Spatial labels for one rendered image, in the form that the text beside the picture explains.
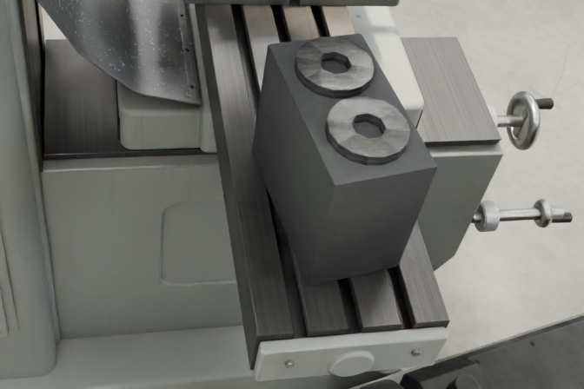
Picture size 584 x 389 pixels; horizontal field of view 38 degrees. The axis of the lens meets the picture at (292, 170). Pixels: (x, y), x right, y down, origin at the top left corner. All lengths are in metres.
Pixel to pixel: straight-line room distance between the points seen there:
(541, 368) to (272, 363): 0.60
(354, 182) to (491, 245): 1.52
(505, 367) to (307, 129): 0.67
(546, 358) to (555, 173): 1.21
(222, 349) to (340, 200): 0.97
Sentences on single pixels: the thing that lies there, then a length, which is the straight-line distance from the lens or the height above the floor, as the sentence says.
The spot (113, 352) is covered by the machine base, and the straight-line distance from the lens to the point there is 1.81.
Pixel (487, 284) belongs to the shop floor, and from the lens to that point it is 2.30.
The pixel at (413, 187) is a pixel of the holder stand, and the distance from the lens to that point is 0.93.
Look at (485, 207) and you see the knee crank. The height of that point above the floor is 0.55.
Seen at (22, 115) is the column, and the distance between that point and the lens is 1.29.
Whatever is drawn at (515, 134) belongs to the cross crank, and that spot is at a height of 0.61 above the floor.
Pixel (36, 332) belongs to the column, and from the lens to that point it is 1.69.
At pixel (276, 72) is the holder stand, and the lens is 0.98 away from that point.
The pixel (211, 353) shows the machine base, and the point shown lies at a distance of 1.81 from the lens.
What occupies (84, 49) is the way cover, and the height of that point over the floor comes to 0.97.
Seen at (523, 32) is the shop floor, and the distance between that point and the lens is 3.09.
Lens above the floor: 1.78
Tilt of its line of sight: 48 degrees down
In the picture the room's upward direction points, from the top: 12 degrees clockwise
